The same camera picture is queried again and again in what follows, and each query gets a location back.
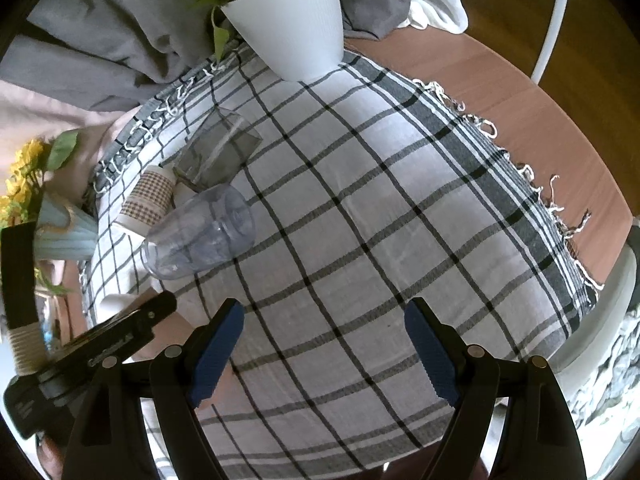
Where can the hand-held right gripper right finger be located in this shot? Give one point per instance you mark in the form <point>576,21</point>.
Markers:
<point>432,355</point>

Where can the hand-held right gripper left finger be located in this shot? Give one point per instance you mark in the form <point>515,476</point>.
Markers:
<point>215,355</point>

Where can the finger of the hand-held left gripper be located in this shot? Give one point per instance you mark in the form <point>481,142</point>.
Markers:
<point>135,317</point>

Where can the clear plastic cup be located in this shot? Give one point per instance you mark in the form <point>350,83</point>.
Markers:
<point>200,232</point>

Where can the white cup with checked band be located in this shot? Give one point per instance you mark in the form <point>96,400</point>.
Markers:
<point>145,200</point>

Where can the smoky grey glass cup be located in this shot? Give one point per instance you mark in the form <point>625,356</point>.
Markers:
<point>220,147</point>

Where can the light blue ribbed vase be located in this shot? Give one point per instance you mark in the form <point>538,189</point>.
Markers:
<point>62,232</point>

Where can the black and white checked cloth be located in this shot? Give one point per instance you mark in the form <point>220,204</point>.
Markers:
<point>375,210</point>

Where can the yellow artificial flowers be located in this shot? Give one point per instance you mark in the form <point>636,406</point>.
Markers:
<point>22,180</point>

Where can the grey knitted cloth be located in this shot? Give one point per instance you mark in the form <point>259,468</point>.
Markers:
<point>607,390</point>

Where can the grey blanket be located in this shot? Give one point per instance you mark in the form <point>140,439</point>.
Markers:
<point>125,25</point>

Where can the white plant pot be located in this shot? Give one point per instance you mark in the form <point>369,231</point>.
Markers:
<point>295,20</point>

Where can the white metal tube frame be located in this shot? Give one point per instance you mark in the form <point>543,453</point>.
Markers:
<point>552,15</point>

